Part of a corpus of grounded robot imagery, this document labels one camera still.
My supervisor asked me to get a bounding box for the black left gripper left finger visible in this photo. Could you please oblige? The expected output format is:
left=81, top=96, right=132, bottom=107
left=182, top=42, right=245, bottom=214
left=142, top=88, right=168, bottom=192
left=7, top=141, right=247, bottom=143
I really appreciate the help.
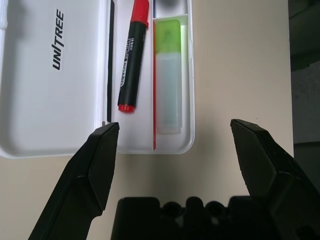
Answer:
left=28, top=121, right=121, bottom=240

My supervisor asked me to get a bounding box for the green capped translucent highlighter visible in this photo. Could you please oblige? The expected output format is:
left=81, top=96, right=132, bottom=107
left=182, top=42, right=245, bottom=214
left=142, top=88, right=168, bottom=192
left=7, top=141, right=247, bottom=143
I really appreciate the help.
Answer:
left=152, top=19, right=185, bottom=136

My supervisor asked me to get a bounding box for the black red whiteboard marker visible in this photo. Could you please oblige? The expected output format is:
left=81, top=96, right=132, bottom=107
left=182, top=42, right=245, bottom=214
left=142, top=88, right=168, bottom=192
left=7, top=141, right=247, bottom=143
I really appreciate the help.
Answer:
left=117, top=0, right=151, bottom=114

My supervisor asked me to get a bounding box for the white plastic pencil case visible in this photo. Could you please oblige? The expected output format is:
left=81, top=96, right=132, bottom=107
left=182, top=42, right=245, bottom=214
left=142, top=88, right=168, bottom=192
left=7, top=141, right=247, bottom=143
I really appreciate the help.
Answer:
left=0, top=0, right=196, bottom=159

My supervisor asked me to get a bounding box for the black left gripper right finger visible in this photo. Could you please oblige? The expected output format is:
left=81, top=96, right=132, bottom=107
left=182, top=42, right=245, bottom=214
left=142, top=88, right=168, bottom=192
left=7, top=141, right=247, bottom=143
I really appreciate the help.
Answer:
left=230, top=118, right=320, bottom=240

